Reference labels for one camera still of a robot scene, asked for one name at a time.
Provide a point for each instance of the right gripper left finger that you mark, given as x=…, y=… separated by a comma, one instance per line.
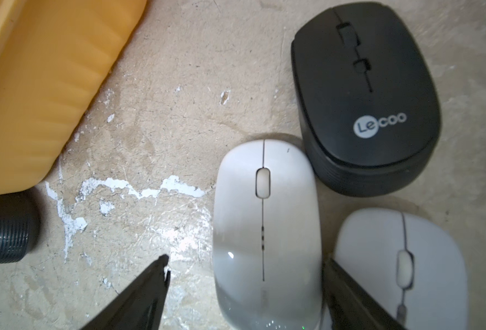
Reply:
x=141, y=304

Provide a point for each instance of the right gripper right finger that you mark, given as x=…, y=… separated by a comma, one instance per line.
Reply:
x=350, y=306

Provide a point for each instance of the white mouse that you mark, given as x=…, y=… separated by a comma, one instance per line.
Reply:
x=267, y=255
x=409, y=265

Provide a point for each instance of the black mouse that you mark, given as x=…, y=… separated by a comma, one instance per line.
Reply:
x=368, y=107
x=19, y=226

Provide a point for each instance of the yellow plastic tray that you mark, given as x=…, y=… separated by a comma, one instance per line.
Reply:
x=54, y=56

